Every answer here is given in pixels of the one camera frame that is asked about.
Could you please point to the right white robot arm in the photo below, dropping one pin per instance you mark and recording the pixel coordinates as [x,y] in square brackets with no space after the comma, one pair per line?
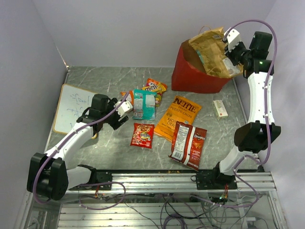
[260,130]

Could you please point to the orange Kettle chips bag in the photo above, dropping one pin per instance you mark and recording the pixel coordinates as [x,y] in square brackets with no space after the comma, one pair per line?
[181,110]

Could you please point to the aluminium rail frame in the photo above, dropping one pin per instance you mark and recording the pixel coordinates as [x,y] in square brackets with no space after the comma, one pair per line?
[160,199]

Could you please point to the yellow M&M's bag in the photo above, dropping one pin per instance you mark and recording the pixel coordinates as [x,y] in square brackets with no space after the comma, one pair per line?
[155,87]

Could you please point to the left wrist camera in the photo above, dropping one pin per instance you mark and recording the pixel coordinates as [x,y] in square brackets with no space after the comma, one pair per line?
[124,108]

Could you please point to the small white box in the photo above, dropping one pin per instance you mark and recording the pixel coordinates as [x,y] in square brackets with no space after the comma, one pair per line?
[220,109]

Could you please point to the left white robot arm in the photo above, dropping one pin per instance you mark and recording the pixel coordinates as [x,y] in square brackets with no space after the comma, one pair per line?
[48,177]

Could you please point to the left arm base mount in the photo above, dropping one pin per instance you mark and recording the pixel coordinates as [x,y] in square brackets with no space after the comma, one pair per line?
[101,177]

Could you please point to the red Doritos bag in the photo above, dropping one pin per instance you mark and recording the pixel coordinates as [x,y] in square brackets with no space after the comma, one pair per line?
[187,145]

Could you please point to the orange Fox's candy bag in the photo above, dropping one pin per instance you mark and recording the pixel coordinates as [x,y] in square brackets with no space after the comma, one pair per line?
[158,97]

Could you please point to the brown snack pouch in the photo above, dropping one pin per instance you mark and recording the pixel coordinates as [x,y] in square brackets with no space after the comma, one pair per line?
[209,46]

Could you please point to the red paper bag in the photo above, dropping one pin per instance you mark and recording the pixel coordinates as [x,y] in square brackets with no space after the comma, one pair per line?
[190,76]

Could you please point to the orange snack packet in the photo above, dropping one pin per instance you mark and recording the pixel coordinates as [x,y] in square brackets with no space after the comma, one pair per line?
[130,96]

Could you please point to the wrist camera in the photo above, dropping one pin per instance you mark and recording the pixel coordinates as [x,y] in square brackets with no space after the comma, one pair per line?
[231,38]
[124,108]

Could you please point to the teal Fox's candy bag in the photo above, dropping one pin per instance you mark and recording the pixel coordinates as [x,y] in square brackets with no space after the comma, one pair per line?
[143,105]

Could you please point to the small red snack packet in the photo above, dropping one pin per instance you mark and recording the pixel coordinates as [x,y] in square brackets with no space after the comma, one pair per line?
[142,135]

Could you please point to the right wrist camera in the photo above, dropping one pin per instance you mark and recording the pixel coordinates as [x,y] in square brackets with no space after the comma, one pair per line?
[231,38]

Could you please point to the small whiteboard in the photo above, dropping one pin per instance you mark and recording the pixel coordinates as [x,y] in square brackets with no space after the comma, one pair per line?
[72,102]

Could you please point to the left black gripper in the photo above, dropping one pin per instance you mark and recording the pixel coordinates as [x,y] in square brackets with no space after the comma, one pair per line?
[120,122]

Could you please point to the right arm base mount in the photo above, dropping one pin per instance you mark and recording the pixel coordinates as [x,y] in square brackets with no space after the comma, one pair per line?
[213,179]

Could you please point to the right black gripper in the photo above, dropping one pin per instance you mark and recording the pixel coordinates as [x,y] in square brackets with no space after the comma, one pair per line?
[229,55]

